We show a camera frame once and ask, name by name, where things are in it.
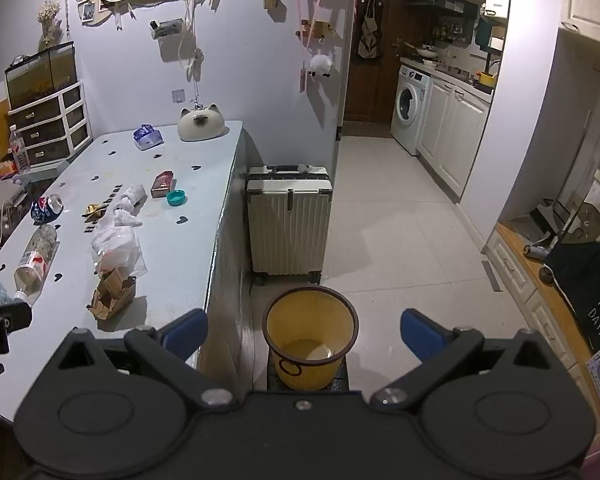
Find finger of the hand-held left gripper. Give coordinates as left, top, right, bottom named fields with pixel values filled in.
left=0, top=302, right=33, bottom=333

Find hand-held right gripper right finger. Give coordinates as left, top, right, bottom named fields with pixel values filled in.
left=370, top=308, right=556, bottom=408

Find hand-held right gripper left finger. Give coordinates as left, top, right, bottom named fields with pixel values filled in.
left=54, top=308, right=235, bottom=408

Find clear plastic bottle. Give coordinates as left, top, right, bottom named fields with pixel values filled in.
left=14, top=224, right=60, bottom=306

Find torn brown cardboard box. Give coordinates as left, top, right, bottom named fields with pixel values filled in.
left=86, top=268, right=137, bottom=320

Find crushed blue soda can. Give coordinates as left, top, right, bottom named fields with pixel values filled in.
left=31, top=193, right=64, bottom=226

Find white tissue pile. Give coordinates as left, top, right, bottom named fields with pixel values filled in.
left=91, top=210, right=147, bottom=276

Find yellow trash bin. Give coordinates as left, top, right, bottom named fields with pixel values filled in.
left=262, top=287, right=358, bottom=391

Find low white wood-topped cabinet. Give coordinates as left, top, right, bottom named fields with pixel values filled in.
left=485, top=222, right=600, bottom=436

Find red box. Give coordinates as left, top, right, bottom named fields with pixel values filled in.
left=150, top=171, right=175, bottom=199

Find white hard-shell suitcase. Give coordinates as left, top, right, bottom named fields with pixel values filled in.
left=246, top=164, right=333, bottom=286

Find standing water bottle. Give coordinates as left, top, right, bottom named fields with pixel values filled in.
left=9, top=125, right=31, bottom=173

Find black lettered sign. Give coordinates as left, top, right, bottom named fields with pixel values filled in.
left=545, top=202, right=600, bottom=353

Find white drawer unit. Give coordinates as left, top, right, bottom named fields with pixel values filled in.
left=7, top=81, right=92, bottom=171

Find blue tissue packet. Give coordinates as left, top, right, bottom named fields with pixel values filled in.
left=133, top=124, right=162, bottom=151

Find white kitchen base cabinets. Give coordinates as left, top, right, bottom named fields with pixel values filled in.
left=415, top=77, right=493, bottom=203

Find white cat-shaped ceramic ornament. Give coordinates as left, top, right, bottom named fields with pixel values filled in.
left=177, top=104, right=226, bottom=142

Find white washing machine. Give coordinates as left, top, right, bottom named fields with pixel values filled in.
left=390, top=65, right=431, bottom=156

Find glass fish tank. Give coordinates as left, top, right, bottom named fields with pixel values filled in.
left=5, top=41, right=78, bottom=110

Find wooden door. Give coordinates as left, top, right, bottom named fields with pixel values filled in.
left=342, top=0, right=411, bottom=123

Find white plush sheep toy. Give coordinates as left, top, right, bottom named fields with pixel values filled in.
left=307, top=52, right=333, bottom=79

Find dried flower bunch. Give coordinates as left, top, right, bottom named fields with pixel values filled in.
left=37, top=1, right=62, bottom=48

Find teal hanging towel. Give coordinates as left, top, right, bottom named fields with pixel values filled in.
left=475, top=17, right=496, bottom=51

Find black range hood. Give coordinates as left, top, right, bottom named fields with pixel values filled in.
left=406, top=0, right=481, bottom=16

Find wall tissue box holder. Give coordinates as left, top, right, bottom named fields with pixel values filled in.
left=150, top=17, right=185, bottom=40

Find wooden wall hook rack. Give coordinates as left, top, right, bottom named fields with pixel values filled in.
left=296, top=19, right=338, bottom=43

